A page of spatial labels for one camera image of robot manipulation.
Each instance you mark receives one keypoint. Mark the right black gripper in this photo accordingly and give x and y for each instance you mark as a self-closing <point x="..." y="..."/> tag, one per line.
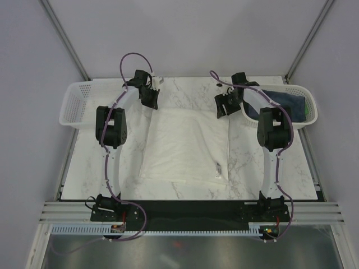
<point x="220" y="100"/>

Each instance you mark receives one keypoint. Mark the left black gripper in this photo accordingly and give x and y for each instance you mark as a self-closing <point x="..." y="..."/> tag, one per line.
<point x="153" y="103"/>

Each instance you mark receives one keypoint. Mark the white towel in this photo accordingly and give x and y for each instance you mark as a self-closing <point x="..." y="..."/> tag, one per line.
<point x="187" y="146"/>

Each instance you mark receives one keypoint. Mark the dark blue towel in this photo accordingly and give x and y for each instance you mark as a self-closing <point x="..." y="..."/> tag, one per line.
<point x="296" y="104"/>

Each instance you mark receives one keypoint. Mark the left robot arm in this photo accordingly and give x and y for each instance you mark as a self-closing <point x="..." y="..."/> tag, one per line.
<point x="111" y="125"/>

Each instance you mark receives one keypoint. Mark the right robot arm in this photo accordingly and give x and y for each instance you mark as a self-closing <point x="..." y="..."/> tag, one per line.
<point x="274" y="132"/>

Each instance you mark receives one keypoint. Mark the left white plastic basket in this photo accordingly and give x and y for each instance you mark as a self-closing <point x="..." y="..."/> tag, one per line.
<point x="82" y="99"/>

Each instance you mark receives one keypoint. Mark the white plastic basket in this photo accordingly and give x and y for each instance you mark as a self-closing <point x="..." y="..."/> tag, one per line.
<point x="82" y="99"/>
<point x="311" y="113"/>

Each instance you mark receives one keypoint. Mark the right white plastic basket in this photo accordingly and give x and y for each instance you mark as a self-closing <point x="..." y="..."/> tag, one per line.
<point x="311" y="113"/>

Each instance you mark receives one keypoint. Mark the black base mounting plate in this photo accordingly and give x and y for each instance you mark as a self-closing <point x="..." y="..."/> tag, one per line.
<point x="186" y="215"/>

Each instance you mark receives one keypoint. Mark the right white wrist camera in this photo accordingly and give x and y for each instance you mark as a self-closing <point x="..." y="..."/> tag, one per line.
<point x="226" y="90"/>

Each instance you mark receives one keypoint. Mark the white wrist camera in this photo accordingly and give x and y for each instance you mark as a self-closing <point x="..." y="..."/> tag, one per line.
<point x="226" y="90"/>
<point x="156" y="82"/>

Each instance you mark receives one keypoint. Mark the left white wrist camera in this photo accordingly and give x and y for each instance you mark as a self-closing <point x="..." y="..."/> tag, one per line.
<point x="156" y="82"/>

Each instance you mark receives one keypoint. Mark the white slotted cable duct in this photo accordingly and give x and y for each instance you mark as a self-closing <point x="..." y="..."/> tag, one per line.
<point x="253" y="229"/>

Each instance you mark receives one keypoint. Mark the right aluminium frame post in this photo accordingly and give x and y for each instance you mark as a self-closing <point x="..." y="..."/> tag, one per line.
<point x="321" y="17"/>

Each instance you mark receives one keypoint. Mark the aluminium extrusion rail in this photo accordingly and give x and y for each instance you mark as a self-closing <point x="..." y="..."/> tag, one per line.
<point x="306" y="212"/>

